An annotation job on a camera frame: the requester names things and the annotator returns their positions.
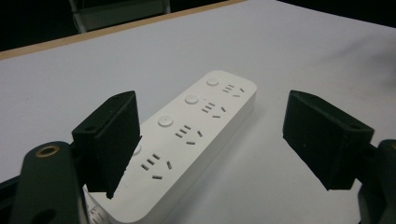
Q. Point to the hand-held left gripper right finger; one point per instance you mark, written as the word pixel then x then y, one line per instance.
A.
pixel 323 140

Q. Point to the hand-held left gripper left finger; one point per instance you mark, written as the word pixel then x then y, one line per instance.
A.
pixel 109 143

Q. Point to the white power strip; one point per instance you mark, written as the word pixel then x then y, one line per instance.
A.
pixel 183 143

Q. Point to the grey metal stand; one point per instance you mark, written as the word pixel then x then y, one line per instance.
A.
pixel 120 12

